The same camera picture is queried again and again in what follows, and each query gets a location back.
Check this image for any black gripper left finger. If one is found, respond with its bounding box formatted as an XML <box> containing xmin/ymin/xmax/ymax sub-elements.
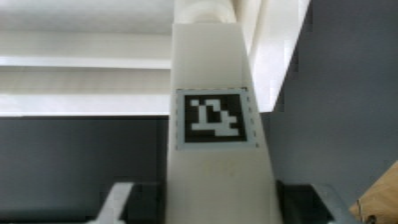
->
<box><xmin>87</xmin><ymin>182</ymin><xmax>160</xmax><ymax>224</ymax></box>

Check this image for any white base block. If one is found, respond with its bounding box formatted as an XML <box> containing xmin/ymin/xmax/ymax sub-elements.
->
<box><xmin>162</xmin><ymin>0</ymin><xmax>284</xmax><ymax>224</ymax></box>

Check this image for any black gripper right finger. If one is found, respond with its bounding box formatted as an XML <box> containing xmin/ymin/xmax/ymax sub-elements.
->
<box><xmin>276</xmin><ymin>181</ymin><xmax>361</xmax><ymax>224</ymax></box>

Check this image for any white desk top tray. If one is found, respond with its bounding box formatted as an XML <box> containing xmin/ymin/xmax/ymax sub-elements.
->
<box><xmin>0</xmin><ymin>0</ymin><xmax>261</xmax><ymax>70</ymax></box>

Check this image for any white front fence bar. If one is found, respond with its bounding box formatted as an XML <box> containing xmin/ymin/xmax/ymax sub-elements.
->
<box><xmin>0</xmin><ymin>0</ymin><xmax>311</xmax><ymax>116</ymax></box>

